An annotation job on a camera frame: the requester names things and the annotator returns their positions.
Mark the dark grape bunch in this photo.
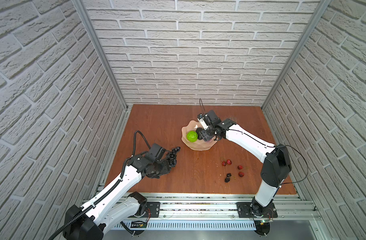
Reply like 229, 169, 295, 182
167, 147, 181, 168

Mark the green bumpy fruit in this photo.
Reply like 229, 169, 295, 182
186, 131, 198, 143

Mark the red cherry pair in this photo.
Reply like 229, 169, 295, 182
237, 165, 245, 178
222, 160, 232, 167

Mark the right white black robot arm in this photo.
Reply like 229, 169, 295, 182
198, 111, 292, 218

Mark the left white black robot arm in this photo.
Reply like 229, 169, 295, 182
50, 144, 180, 240

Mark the pink wavy fruit bowl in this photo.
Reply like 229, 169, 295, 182
182, 120, 217, 151

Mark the dark cherry pair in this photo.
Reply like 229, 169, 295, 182
225, 173, 236, 183

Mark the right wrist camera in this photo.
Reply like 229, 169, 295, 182
198, 113, 208, 130

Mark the aluminium mounting rail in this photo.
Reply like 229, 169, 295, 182
74, 192, 322, 232

